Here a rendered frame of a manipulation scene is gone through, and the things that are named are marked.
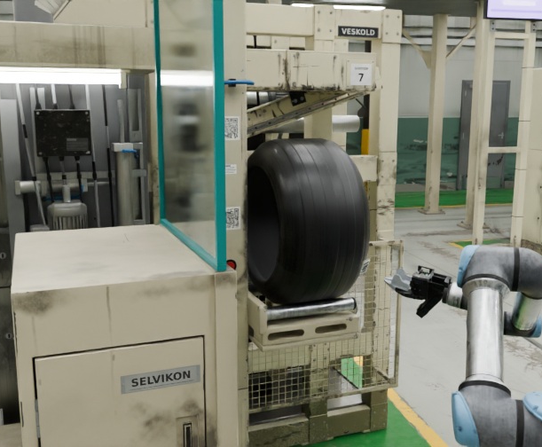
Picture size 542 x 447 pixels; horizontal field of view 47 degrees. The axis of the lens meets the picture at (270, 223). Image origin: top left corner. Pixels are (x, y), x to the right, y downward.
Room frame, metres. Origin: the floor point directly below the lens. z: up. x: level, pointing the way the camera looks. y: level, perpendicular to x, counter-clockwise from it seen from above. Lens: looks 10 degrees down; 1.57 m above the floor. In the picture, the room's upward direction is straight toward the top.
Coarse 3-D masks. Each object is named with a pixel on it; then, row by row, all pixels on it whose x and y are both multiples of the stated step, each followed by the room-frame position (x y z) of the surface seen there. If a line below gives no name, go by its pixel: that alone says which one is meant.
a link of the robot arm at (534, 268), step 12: (528, 252) 1.56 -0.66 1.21; (528, 264) 1.53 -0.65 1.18; (540, 264) 1.54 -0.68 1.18; (528, 276) 1.53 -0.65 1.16; (540, 276) 1.53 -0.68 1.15; (528, 288) 1.54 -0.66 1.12; (540, 288) 1.55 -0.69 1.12; (516, 300) 1.71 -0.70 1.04; (528, 300) 1.64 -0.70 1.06; (540, 300) 1.63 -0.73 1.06; (504, 312) 1.87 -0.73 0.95; (516, 312) 1.74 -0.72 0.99; (528, 312) 1.70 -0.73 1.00; (504, 324) 1.84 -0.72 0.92; (516, 324) 1.79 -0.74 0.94; (528, 324) 1.76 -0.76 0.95; (540, 324) 1.82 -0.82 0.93; (528, 336) 1.83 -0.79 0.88
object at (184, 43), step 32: (160, 0) 1.60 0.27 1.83; (192, 0) 1.30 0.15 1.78; (160, 32) 1.61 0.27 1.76; (192, 32) 1.30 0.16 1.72; (160, 64) 1.62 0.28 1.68; (192, 64) 1.31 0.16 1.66; (160, 96) 1.64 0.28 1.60; (192, 96) 1.31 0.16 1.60; (160, 128) 1.65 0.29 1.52; (192, 128) 1.32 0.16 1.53; (160, 160) 1.65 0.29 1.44; (192, 160) 1.33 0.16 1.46; (224, 160) 1.15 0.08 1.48; (160, 192) 1.64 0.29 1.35; (192, 192) 1.33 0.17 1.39; (224, 192) 1.15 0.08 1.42; (192, 224) 1.34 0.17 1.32; (224, 224) 1.15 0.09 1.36; (224, 256) 1.15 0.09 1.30
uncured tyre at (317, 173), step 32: (256, 160) 2.15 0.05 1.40; (288, 160) 1.99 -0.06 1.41; (320, 160) 2.02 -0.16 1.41; (256, 192) 2.41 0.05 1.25; (288, 192) 1.93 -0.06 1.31; (320, 192) 1.93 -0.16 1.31; (352, 192) 1.97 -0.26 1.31; (256, 224) 2.41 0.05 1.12; (288, 224) 1.90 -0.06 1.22; (320, 224) 1.90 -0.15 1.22; (352, 224) 1.94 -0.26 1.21; (256, 256) 2.35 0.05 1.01; (288, 256) 1.91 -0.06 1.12; (320, 256) 1.90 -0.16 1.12; (352, 256) 1.95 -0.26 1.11; (256, 288) 2.17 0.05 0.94; (288, 288) 1.95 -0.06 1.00; (320, 288) 1.97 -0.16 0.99
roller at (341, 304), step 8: (288, 304) 2.02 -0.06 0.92; (296, 304) 2.02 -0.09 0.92; (304, 304) 2.03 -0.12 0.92; (312, 304) 2.04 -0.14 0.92; (320, 304) 2.04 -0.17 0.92; (328, 304) 2.05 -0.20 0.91; (336, 304) 2.06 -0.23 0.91; (344, 304) 2.07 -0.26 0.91; (352, 304) 2.08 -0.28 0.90; (272, 312) 1.98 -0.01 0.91; (280, 312) 1.99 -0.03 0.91; (288, 312) 2.00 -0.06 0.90; (296, 312) 2.01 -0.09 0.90; (304, 312) 2.02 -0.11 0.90; (312, 312) 2.03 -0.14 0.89; (320, 312) 2.04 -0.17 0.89; (328, 312) 2.06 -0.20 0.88
